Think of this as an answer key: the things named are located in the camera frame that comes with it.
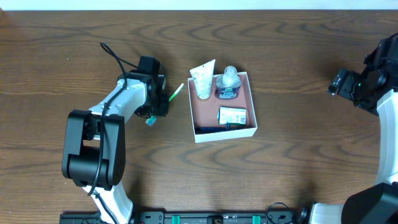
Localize green white toothbrush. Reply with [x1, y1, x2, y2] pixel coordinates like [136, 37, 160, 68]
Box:
[146, 83, 184, 126]

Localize white lotion tube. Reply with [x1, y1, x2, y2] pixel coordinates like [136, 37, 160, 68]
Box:
[190, 59, 216, 101]

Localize blue disposable razor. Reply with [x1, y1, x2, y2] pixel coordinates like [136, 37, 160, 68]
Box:
[194, 123, 230, 134]

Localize white green labelled packet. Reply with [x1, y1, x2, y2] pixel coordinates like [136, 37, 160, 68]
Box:
[217, 106, 246, 125]

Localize red green toothpaste tube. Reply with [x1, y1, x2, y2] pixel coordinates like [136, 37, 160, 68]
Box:
[226, 123, 247, 131]

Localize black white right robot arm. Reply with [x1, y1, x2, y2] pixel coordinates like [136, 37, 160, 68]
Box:
[305, 34, 397, 224]

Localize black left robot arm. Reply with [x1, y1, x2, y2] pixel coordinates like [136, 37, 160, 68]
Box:
[60, 56, 169, 223]

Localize white box with pink interior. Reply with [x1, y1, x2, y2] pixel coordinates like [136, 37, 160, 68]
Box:
[187, 72, 257, 143]

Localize black left camera cable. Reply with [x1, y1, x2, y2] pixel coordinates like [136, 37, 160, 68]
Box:
[86, 42, 139, 224]

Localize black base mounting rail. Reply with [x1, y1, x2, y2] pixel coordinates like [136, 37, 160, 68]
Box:
[58, 210, 312, 224]

